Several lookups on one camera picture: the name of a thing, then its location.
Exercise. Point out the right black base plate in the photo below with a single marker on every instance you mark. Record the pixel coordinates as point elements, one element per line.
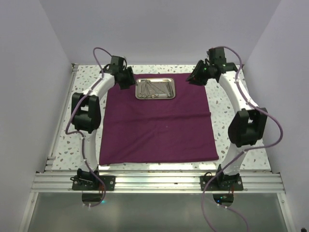
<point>222,183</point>

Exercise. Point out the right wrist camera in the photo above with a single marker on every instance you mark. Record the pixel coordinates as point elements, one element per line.
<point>217,58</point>

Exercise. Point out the aluminium rail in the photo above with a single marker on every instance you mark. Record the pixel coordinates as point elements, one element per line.
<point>158,182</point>
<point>50,155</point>

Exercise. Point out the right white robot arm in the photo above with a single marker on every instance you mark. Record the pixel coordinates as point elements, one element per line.
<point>247,126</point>

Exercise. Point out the steel instrument tray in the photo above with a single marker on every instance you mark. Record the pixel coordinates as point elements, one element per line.
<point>155,89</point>

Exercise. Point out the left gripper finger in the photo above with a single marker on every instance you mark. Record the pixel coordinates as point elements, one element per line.
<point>123,85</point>
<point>130,76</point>

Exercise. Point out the aluminium left side rail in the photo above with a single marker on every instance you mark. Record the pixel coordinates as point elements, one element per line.
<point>50,155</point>

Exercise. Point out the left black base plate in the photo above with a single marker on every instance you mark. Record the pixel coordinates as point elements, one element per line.
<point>94,185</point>

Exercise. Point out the aluminium front rail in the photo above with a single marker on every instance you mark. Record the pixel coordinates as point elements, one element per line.
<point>158,182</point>

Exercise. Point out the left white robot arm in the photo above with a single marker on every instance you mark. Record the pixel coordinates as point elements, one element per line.
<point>85,116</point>

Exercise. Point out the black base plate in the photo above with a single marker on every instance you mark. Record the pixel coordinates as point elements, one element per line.
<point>222,183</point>
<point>94,185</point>

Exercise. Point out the surgical forceps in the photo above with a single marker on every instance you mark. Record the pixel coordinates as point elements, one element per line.
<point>164,89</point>

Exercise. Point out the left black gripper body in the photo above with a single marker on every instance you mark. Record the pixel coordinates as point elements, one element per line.
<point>124,76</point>

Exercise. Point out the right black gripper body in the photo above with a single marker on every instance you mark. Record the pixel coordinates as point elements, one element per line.
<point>204,73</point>

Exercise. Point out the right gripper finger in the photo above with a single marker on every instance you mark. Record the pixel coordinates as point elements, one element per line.
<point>197,73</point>
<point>198,82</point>

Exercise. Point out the surgical scissors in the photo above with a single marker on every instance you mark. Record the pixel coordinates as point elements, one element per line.
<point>144,90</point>

